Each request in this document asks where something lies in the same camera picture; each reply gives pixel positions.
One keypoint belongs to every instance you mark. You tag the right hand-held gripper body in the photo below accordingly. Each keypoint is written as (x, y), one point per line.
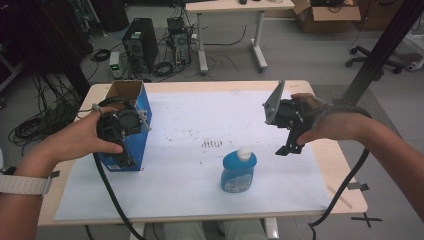
(286, 113)

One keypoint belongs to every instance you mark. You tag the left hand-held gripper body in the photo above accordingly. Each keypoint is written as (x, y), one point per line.
(116, 123)

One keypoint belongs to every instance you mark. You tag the blue cardboard box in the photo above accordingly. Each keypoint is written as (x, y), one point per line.
(138, 146)

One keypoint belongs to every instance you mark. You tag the blue bottle with white cap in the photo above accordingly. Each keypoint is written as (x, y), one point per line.
(238, 173)

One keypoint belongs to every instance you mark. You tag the person's right hand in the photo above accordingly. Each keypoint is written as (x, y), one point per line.
(333, 126)

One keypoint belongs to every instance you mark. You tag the person's left hand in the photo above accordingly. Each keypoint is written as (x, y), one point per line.
(73, 140)

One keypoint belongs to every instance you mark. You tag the light wooden table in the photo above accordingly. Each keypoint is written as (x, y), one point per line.
(336, 166)

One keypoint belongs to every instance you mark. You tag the grey tape strip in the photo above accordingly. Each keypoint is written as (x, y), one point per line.
(55, 174)
(358, 186)

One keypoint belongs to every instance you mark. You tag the white table mat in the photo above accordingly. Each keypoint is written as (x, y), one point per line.
(200, 193)

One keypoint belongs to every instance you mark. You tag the black computer tower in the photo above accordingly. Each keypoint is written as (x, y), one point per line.
(141, 43)

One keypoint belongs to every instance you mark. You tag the grey floor mat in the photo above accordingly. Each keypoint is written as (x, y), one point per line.
(376, 110)

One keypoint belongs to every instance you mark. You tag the black office chair base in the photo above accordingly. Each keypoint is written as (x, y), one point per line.
(373, 60)

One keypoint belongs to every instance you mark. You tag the open computer case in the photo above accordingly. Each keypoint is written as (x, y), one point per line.
(180, 43)

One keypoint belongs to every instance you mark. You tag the brown cardboard box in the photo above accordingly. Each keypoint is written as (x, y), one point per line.
(333, 20)

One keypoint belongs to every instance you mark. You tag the wristwatch with white band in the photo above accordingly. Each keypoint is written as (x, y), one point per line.
(23, 185)

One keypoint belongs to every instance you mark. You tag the black curtain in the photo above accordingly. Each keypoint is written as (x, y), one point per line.
(43, 40)

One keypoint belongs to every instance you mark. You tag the white desk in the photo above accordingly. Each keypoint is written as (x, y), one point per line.
(233, 6)

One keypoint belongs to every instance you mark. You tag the black computer mouse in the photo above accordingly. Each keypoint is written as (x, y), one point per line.
(243, 1)

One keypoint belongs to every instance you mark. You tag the black metal stand post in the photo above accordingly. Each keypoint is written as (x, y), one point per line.
(383, 50)

